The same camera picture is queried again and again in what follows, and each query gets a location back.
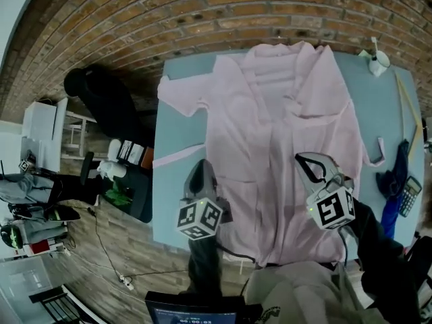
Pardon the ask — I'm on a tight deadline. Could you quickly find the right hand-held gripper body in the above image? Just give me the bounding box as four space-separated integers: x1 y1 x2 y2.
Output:
305 171 356 232

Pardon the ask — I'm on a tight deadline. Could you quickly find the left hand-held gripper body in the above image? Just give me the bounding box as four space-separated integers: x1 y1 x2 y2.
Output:
174 196 234 242

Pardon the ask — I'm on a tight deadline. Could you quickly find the pink robe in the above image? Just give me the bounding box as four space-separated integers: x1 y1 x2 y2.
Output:
152 41 386 268

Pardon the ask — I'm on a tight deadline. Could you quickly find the person's right forearm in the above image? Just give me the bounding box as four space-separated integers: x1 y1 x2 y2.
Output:
337 197 423 324

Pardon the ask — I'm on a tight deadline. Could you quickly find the person's left forearm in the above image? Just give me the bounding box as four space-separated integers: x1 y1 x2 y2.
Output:
187 236 225 296

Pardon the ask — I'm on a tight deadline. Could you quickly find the orange book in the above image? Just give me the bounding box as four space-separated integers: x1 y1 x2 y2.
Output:
140 146 155 170

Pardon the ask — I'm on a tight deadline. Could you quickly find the bright blue cloth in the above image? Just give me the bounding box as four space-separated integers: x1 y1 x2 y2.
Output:
380 194 404 241

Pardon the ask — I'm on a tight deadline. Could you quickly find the navy cloth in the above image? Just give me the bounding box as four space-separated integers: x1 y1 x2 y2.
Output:
375 139 411 200

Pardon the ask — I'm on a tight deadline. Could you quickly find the black and white printed box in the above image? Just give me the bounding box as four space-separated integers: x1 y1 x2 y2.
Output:
118 140 146 167

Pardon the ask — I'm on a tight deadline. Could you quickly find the green plant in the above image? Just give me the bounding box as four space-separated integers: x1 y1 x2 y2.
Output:
104 184 134 209

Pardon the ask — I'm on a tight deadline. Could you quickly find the black calculator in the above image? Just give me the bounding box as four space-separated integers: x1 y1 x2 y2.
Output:
399 175 423 218

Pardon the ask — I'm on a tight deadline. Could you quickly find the white toy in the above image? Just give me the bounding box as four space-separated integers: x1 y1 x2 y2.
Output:
97 138 128 182

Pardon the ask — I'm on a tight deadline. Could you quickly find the black monitor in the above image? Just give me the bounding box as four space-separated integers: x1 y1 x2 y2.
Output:
144 290 264 324

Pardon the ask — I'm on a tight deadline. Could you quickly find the person's beige vest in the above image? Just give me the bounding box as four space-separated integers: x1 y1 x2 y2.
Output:
242 260 389 324

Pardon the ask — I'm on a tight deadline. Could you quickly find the black office chair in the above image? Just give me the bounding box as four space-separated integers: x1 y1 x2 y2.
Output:
401 234 432 317

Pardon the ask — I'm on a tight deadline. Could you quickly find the white mug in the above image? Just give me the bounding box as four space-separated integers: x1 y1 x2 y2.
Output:
368 50 392 78

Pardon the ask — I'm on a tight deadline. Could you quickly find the black high-back chair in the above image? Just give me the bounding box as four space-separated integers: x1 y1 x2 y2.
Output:
63 64 159 224

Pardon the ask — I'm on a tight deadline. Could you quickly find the white wooden rack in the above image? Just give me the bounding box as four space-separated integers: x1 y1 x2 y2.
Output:
62 110 99 160

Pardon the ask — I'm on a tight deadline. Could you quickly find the black slatted chair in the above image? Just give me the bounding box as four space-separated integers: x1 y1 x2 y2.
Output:
28 283 88 324

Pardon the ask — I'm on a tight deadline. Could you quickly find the white cabinet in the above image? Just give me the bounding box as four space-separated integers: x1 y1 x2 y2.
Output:
20 98 68 173

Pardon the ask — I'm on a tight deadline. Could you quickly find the black floor cable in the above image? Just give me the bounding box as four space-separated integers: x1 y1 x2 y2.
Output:
65 206 190 292

